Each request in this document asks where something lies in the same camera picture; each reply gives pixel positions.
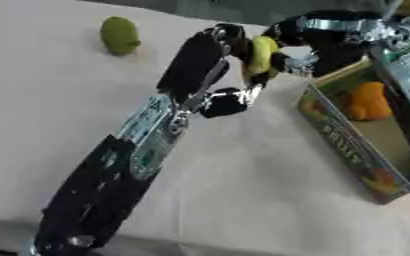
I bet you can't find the printed cardboard box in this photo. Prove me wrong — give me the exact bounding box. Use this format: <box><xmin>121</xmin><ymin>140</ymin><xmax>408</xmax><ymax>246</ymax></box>
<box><xmin>296</xmin><ymin>56</ymin><xmax>410</xmax><ymax>206</ymax></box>

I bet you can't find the yellow toy banana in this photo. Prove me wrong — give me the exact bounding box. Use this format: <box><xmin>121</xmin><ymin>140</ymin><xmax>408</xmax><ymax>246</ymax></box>
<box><xmin>245</xmin><ymin>35</ymin><xmax>282</xmax><ymax>76</ymax></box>

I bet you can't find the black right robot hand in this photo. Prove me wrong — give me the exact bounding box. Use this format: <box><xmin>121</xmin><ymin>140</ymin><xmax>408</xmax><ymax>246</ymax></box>
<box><xmin>240</xmin><ymin>9</ymin><xmax>386</xmax><ymax>88</ymax></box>

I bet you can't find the green toy fruit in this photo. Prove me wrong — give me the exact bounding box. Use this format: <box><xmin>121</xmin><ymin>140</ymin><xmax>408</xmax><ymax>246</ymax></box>
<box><xmin>98</xmin><ymin>16</ymin><xmax>142</xmax><ymax>57</ymax></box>

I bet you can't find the orange toy fruit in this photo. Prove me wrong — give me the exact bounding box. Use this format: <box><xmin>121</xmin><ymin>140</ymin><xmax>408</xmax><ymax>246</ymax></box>
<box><xmin>345</xmin><ymin>80</ymin><xmax>394</xmax><ymax>122</ymax></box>

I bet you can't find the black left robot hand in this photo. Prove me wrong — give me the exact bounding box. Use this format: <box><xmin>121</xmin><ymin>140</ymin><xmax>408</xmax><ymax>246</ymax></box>
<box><xmin>156</xmin><ymin>22</ymin><xmax>267</xmax><ymax>120</ymax></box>

